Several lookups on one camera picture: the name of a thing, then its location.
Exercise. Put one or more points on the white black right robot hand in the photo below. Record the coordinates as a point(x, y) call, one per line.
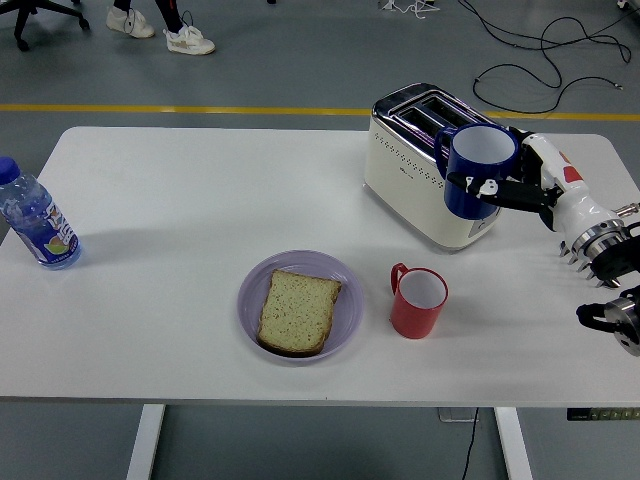
point(575, 210)

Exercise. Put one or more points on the blue cup white inside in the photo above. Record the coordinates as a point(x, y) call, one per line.
point(482, 145)

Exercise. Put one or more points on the red cup white inside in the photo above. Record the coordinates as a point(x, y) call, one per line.
point(412, 320)

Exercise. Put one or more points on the slice of bread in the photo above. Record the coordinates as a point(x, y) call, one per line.
point(297, 312)

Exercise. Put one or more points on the cream and chrome toaster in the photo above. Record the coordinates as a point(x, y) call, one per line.
point(415, 200)

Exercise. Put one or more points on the black table control panel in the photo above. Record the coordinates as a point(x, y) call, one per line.
point(600, 414)

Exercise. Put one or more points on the purple plate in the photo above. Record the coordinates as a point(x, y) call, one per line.
point(347, 300)

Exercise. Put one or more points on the white table leg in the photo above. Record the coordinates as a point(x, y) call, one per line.
point(145, 445)
point(515, 450)

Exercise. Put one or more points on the person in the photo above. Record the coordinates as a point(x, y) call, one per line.
point(190, 42)

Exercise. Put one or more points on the water bottle blue cap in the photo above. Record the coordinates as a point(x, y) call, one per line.
point(35, 220)

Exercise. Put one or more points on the black office chair base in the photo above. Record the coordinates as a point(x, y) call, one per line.
point(21, 30)

